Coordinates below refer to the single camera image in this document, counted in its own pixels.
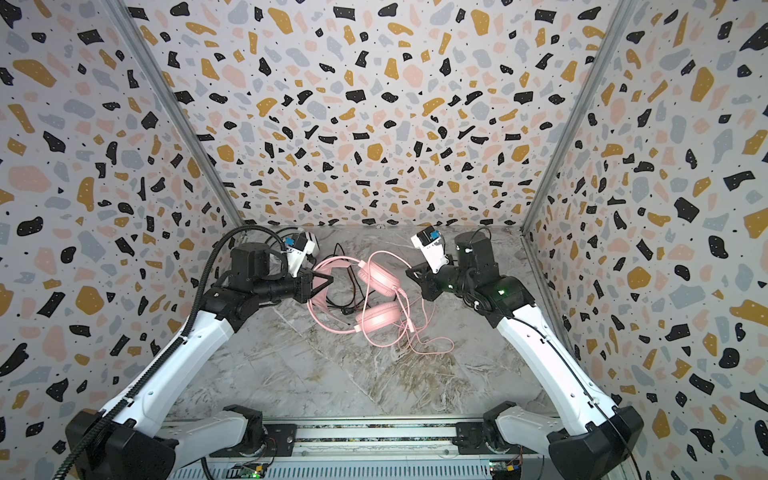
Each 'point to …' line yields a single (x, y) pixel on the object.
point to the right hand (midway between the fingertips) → (405, 267)
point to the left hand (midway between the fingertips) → (330, 275)
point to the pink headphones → (378, 280)
